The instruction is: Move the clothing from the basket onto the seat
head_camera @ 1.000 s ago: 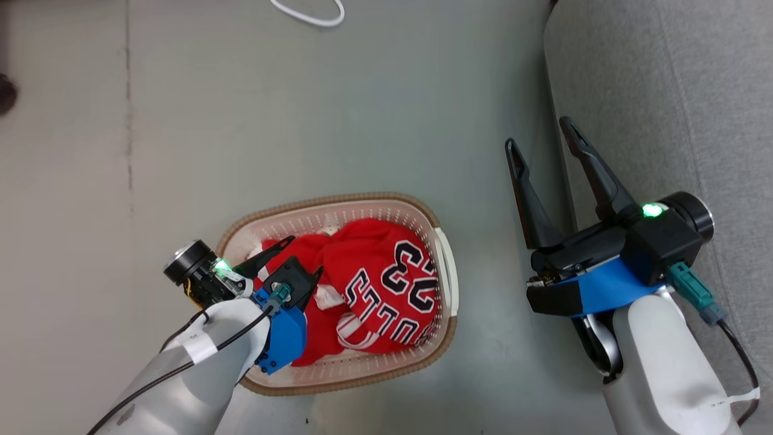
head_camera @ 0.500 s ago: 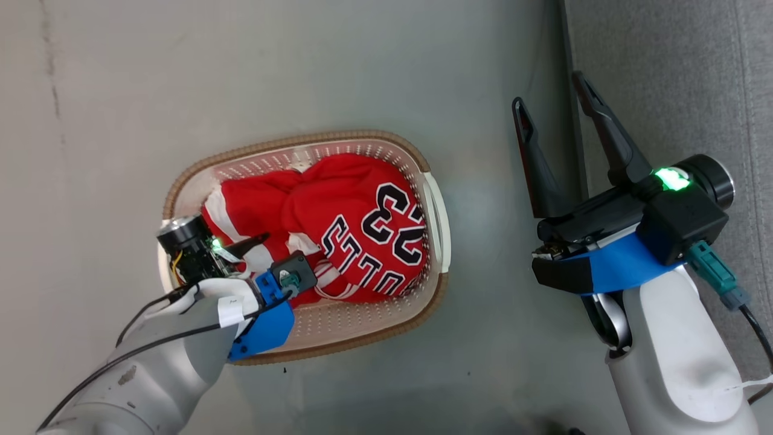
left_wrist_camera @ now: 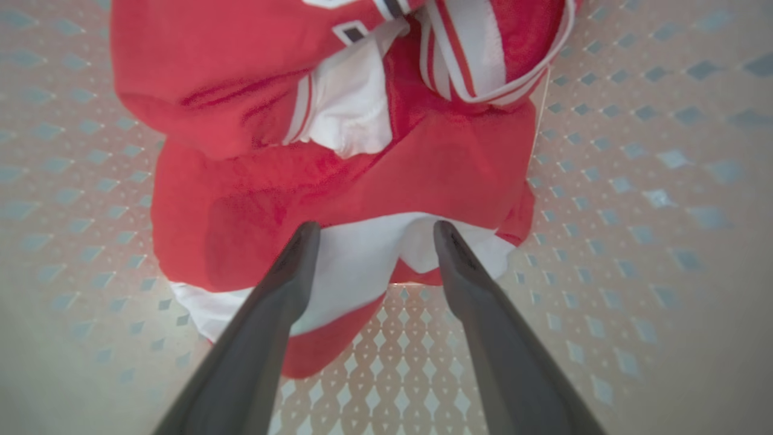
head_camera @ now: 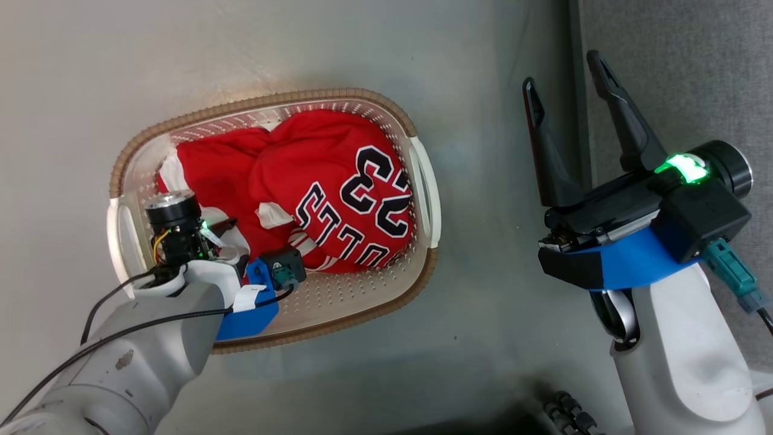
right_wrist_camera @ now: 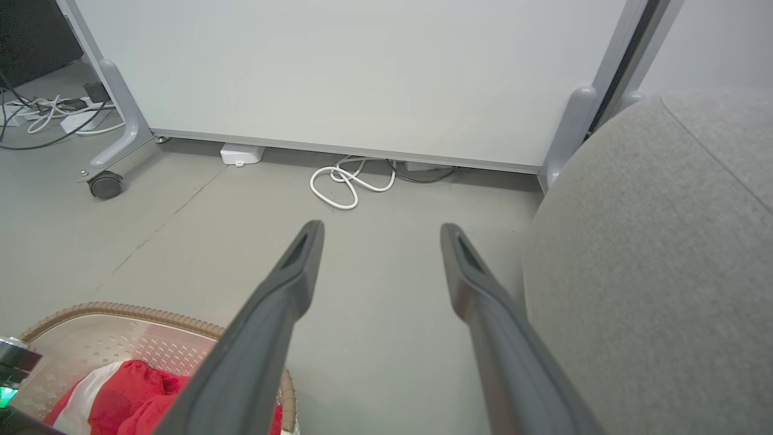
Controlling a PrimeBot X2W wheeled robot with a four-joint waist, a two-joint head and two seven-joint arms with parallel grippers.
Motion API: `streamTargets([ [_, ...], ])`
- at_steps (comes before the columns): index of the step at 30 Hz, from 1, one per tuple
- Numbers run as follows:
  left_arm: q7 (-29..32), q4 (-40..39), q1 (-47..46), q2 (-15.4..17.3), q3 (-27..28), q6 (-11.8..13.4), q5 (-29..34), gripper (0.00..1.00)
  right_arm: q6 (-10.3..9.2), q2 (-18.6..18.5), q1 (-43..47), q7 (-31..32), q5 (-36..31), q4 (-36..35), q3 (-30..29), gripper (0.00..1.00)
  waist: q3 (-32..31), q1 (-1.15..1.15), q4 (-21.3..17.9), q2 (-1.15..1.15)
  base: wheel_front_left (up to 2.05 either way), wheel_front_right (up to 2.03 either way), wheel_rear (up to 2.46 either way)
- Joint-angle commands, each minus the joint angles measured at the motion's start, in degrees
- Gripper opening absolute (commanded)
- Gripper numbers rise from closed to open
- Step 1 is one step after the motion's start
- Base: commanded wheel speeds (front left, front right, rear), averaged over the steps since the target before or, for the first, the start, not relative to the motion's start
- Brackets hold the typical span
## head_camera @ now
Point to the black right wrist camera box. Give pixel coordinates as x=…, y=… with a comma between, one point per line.
x=703, y=217

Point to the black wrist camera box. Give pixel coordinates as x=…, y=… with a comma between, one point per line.
x=703, y=217
x=282, y=266

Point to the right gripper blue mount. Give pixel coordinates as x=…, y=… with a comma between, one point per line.
x=610, y=266

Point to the grey fabric sofa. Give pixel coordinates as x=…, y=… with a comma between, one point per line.
x=682, y=72

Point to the red basketball jersey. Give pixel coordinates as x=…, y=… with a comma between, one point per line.
x=314, y=169

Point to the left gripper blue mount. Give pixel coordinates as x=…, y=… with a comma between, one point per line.
x=247, y=323

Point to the white tape label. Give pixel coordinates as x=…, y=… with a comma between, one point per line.
x=246, y=297

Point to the white perforated laundry basket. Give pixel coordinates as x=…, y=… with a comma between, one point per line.
x=362, y=302

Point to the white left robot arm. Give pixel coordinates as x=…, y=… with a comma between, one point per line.
x=139, y=356

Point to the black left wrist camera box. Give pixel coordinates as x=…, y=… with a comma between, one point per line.
x=282, y=266

